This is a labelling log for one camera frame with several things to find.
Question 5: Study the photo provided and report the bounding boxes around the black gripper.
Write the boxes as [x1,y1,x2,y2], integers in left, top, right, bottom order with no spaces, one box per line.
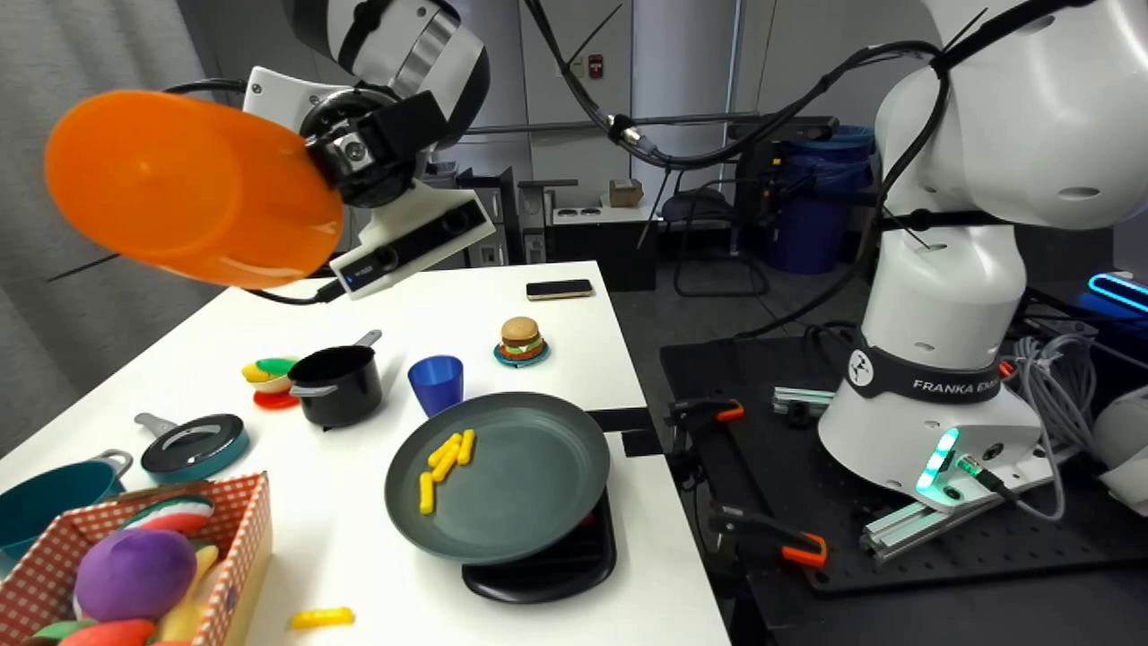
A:
[298,85,444,209]

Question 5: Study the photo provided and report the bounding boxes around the yellow fry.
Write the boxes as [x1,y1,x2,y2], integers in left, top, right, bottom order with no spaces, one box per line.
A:
[289,608,354,633]

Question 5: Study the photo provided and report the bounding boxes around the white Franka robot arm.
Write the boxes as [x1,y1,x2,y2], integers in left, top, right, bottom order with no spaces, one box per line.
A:
[820,0,1148,508]

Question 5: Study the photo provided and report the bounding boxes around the blue plastic cup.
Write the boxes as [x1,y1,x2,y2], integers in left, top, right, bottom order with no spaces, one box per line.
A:
[408,356,464,416]

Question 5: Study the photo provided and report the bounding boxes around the teal small burger plate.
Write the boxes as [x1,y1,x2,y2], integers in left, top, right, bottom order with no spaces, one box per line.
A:
[491,341,548,371]

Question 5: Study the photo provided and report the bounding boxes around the yellow fries on plate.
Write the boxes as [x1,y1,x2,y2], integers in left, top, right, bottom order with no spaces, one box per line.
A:
[415,432,478,517]

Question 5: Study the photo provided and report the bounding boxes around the dark grey round plate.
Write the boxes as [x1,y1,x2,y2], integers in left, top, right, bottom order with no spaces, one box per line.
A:
[383,392,612,562]

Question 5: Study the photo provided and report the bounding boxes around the black phone on table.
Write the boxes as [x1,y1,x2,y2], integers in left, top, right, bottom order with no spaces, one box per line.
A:
[527,280,595,303]

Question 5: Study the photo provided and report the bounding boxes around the green toy food piece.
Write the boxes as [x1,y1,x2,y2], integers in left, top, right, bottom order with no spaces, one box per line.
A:
[255,360,298,378]

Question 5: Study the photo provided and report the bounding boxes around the black saucepan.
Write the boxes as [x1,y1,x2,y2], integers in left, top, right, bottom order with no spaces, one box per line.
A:
[289,331,382,432]

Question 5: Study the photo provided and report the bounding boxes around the toy hamburger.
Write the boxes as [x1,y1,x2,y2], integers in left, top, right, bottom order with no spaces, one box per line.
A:
[498,316,546,353]

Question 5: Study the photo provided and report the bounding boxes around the red toy food disc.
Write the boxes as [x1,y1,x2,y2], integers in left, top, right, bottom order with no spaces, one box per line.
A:
[253,392,298,410]

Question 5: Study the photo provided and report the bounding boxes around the black square scale base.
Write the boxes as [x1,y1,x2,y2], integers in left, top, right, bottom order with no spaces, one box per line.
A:
[464,500,616,608]

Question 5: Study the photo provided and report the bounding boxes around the blue barrel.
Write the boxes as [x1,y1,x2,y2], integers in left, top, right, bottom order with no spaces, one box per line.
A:
[769,126,877,273]

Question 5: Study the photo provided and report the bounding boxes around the teal pot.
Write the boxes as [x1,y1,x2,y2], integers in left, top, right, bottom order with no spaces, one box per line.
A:
[0,450,133,571]

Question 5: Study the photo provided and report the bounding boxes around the purple plush toy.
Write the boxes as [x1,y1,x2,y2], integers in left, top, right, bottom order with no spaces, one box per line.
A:
[71,532,197,622]

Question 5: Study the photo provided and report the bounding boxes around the red plush tomato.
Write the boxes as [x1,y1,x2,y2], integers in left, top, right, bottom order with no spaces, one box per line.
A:
[34,622,155,646]

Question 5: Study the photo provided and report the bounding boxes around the red checkered cardboard basket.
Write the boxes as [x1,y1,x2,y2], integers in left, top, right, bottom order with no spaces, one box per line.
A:
[0,474,272,646]

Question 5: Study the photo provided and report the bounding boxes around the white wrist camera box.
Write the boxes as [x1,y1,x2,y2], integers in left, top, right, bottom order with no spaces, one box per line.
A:
[244,66,496,299]

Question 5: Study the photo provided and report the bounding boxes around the teal lid with handle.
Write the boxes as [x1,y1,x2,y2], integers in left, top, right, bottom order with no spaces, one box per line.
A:
[137,414,253,484]

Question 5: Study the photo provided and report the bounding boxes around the black flat bracket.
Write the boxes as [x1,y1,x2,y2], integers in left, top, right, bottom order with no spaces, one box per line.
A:
[592,410,663,457]

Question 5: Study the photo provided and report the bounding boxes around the orange handled black clamp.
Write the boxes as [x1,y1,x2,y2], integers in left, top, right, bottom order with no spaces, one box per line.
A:
[710,507,829,571]

